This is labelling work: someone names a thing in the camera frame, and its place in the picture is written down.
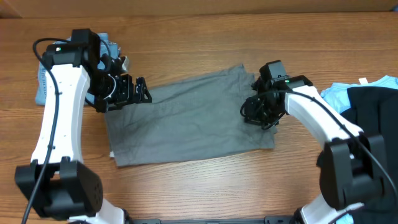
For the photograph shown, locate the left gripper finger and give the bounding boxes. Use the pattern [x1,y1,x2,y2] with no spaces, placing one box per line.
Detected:
[132,90,152,104]
[134,77,147,93]

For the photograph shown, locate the grey shorts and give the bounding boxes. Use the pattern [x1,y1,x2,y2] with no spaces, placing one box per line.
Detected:
[105,65,277,167]

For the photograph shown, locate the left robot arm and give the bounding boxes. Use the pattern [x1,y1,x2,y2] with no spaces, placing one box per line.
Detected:
[14,29,152,223]

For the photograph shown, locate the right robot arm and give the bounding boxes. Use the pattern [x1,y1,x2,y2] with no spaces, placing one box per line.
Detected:
[240,60,397,224]

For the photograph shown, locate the folded blue denim jeans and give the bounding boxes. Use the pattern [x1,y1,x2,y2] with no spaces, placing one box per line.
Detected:
[35,32,121,106]

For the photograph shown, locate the black garment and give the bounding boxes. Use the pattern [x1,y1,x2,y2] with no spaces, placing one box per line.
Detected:
[341,86,397,224]

